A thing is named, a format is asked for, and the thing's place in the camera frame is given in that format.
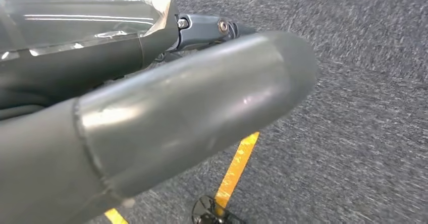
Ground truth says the black robot foot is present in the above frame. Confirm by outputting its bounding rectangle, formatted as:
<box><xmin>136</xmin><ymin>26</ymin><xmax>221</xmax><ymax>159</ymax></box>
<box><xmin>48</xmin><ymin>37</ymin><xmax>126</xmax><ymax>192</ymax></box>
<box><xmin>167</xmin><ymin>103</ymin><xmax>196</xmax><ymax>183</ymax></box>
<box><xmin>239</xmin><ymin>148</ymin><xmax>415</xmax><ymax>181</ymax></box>
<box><xmin>191</xmin><ymin>195</ymin><xmax>247</xmax><ymax>224</ymax></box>

